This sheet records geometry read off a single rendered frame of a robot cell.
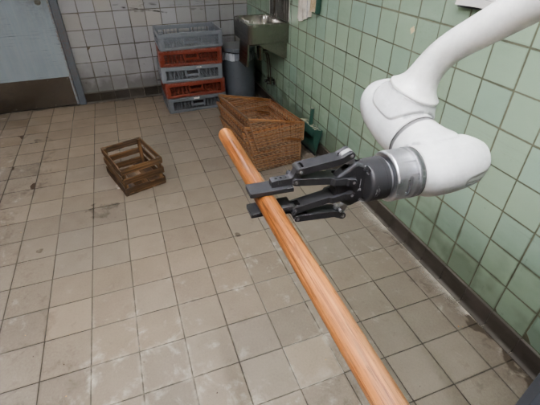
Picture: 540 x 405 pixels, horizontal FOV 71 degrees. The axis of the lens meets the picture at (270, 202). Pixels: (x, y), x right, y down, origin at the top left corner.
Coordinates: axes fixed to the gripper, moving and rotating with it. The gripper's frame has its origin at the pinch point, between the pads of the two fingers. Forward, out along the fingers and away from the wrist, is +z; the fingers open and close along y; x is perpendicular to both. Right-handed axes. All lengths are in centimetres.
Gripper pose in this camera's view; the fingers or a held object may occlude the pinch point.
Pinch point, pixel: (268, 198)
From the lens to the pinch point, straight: 59.8
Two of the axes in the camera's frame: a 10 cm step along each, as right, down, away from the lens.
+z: -9.5, 1.8, -2.7
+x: -3.2, -5.6, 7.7
